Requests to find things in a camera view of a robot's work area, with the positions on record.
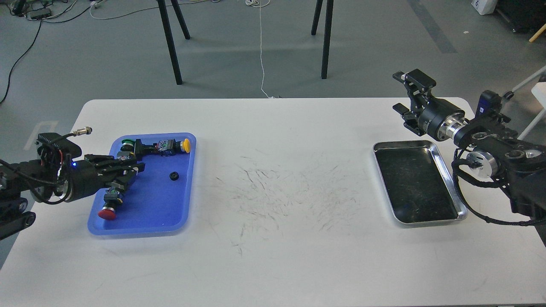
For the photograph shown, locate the green push button switch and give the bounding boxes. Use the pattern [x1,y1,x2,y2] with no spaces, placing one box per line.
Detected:
[119,139,135,152]

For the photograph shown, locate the yellow push button switch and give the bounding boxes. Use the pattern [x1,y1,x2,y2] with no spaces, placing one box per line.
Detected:
[134,139,192,159]

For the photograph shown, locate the black cables on floor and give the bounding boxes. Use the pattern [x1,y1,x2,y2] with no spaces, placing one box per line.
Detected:
[0,0,103,105]

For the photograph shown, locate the small black gear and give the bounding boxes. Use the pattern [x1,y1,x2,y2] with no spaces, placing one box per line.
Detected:
[169,171,180,181]

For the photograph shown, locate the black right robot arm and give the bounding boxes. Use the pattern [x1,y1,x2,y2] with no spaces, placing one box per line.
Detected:
[392,69,546,226]

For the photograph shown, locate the blue plastic tray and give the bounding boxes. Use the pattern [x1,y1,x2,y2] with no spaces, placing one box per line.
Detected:
[87,132,197,237]

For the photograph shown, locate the white cable on floor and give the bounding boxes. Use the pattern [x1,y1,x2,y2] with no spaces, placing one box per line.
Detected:
[245,0,277,99]

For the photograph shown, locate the silver industrial part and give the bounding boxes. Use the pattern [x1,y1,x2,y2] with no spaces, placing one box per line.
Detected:
[116,151,138,165]

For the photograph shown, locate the black tripod legs left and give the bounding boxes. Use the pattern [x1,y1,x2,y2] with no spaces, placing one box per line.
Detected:
[157,0,191,85]

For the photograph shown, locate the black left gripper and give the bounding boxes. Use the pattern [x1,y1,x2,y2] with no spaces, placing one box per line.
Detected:
[64,155,145,202]

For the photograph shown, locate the black tripod legs right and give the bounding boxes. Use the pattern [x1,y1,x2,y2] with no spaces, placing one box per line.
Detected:
[311,0,334,79]

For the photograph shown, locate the white box on floor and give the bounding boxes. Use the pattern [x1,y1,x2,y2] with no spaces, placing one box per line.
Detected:
[470,0,498,16]

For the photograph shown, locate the silver metal tray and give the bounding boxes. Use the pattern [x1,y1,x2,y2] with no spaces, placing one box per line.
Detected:
[373,140,468,227]

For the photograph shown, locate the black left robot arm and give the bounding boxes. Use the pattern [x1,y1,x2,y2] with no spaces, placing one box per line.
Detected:
[0,127,145,239]

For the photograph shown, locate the white chair frame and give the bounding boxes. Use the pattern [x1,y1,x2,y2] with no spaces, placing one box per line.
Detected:
[502,66,546,140]

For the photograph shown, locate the black tripod legs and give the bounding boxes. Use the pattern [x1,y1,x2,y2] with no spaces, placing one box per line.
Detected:
[311,0,334,79]
[157,0,191,85]

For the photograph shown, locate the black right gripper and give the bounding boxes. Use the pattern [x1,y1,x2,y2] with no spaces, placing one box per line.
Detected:
[392,69,465,141]

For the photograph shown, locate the red push button switch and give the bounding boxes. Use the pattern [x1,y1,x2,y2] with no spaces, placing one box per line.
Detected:
[97,187,124,221]

